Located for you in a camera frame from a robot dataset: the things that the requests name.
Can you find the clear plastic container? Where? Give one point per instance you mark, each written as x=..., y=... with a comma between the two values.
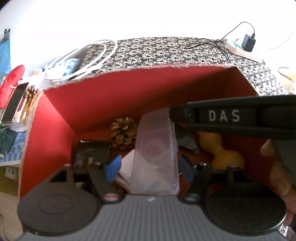
x=155, y=164

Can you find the red oval case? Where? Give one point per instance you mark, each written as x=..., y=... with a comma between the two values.
x=10, y=83

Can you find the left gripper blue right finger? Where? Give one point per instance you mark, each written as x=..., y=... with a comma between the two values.
x=186, y=168

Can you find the black box in carton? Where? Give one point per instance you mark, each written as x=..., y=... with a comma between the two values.
x=87, y=152

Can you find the white power strip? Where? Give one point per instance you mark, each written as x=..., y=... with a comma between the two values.
x=236, y=48

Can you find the yellow gourd toy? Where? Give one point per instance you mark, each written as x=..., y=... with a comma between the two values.
x=212, y=143

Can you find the black charger plug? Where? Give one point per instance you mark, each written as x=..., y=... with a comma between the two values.
x=248, y=43

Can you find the black smartphone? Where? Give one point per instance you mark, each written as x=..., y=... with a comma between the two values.
x=9, y=112

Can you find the blue checkered cloth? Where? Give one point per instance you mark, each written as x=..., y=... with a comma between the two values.
x=12, y=147

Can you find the blue pouch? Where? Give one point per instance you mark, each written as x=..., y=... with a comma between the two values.
x=5, y=54

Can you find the patterned tablecloth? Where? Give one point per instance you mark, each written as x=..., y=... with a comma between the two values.
x=136, y=52

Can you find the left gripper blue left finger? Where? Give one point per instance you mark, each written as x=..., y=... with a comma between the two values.
x=113, y=168

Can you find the pine cone on table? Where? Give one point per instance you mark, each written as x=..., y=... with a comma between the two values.
x=31, y=94

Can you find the person's right hand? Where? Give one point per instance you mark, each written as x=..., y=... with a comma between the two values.
x=280, y=180

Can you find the pine cone in box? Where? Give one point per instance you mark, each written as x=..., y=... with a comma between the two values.
x=123, y=133

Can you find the red cardboard box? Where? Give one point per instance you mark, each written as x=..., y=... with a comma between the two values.
x=85, y=109

